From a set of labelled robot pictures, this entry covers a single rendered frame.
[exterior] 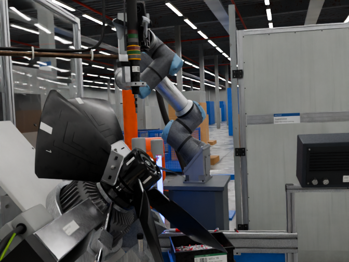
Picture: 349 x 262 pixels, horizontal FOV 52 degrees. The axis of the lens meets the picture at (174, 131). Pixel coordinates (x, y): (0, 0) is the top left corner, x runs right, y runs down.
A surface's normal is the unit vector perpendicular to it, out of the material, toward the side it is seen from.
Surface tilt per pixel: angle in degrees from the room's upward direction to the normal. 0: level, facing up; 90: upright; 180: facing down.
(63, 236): 50
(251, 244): 90
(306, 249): 90
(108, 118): 39
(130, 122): 96
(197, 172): 90
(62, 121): 76
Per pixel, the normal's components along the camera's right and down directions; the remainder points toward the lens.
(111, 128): 0.24, -0.73
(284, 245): -0.14, 0.06
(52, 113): 0.82, -0.32
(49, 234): 0.73, -0.67
